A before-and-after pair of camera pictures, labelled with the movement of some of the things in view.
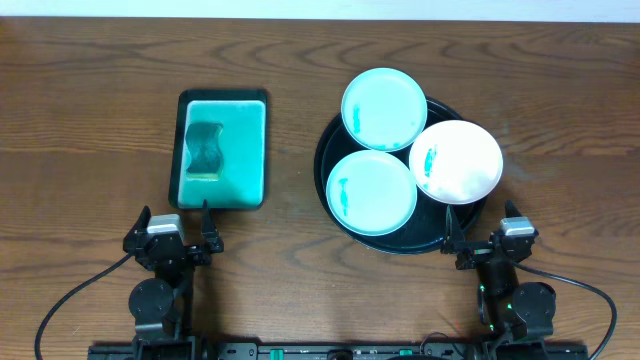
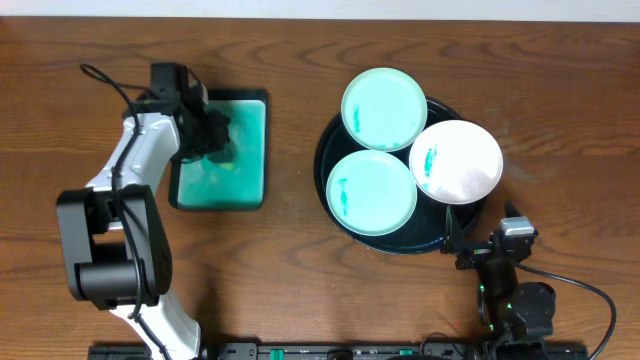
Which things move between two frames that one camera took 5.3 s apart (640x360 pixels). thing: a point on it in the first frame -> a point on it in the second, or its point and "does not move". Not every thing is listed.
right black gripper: x=471 y=250 does not move
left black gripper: x=173 y=251 -> x=208 y=134
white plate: x=456 y=162 does not move
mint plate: x=371 y=192 does not move
